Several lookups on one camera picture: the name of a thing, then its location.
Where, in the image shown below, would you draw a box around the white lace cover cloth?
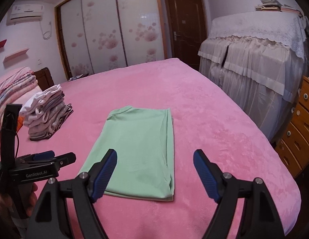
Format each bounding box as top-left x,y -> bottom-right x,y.
208,11 -> 306,59

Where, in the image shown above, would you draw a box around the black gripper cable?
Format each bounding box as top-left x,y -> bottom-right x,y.
14,133 -> 21,159

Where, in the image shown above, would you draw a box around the pink wall shelf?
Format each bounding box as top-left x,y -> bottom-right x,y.
3,48 -> 29,63

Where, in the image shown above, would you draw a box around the light green t-shirt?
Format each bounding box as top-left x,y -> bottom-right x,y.
80,106 -> 175,201

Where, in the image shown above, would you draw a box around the pink plush bed blanket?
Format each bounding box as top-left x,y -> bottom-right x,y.
18,59 -> 301,238

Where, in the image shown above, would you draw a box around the beige cloth-covered furniture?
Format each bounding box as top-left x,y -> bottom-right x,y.
198,36 -> 309,140

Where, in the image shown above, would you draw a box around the folded striped pink quilt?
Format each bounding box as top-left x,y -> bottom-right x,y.
0,66 -> 41,130

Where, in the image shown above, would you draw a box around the floral sliding wardrobe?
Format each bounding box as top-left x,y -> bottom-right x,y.
55,0 -> 167,78

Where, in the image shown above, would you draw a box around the white wall air conditioner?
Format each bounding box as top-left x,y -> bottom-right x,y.
6,4 -> 45,25

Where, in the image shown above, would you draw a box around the dark brown wooden door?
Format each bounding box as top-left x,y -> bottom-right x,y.
165,0 -> 207,70

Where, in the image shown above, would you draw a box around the stack of books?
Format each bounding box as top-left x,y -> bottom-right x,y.
254,0 -> 304,17

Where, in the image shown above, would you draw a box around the dark wooden headboard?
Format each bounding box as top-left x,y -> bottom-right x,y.
33,68 -> 54,91

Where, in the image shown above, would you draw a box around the person's left hand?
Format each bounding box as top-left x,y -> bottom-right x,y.
0,183 -> 38,238

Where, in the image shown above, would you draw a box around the wooden chest of drawers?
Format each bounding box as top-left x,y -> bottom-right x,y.
275,77 -> 309,178

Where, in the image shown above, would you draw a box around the stack of folded clothes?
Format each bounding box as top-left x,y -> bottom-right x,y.
19,84 -> 73,141

